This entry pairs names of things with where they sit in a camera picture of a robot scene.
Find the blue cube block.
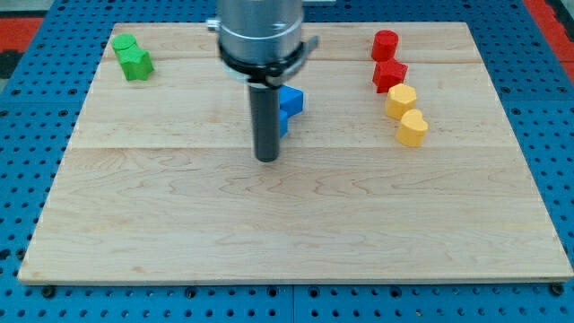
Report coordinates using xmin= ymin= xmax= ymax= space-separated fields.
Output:
xmin=279 ymin=85 xmax=304 ymax=118

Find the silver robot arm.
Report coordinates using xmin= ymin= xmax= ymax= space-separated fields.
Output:
xmin=206 ymin=0 xmax=319 ymax=89

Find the blue triangle block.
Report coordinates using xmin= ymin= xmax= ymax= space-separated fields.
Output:
xmin=279 ymin=109 xmax=289 ymax=138

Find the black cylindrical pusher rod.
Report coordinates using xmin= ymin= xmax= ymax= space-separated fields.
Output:
xmin=249 ymin=87 xmax=280 ymax=162

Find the wooden board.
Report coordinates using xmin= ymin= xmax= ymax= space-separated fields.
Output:
xmin=18 ymin=22 xmax=573 ymax=285

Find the yellow heart block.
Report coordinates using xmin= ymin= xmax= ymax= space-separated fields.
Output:
xmin=396 ymin=109 xmax=429 ymax=147

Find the yellow hexagon block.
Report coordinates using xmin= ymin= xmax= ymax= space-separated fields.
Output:
xmin=385 ymin=83 xmax=417 ymax=120

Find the red star block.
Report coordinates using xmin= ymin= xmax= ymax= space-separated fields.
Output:
xmin=372 ymin=58 xmax=408 ymax=93

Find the red cylinder block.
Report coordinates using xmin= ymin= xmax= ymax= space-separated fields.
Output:
xmin=371 ymin=30 xmax=399 ymax=62

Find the green star block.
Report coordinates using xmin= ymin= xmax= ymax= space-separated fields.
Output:
xmin=119 ymin=48 xmax=154 ymax=81

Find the green cylinder block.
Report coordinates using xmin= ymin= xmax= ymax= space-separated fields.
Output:
xmin=111 ymin=33 xmax=136 ymax=61

